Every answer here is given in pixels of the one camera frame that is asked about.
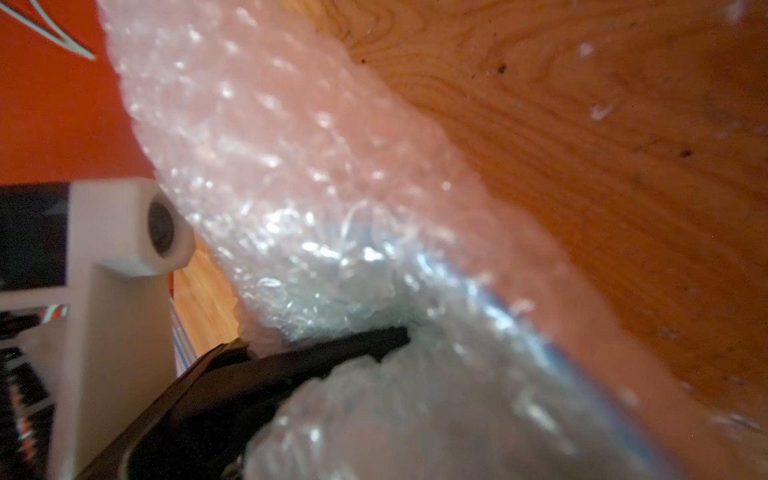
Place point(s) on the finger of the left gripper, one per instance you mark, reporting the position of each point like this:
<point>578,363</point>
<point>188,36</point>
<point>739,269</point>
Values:
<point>198,428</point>

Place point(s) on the pink bubble wrap sheet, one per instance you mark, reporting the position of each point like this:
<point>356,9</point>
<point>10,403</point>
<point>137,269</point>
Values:
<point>312,183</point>

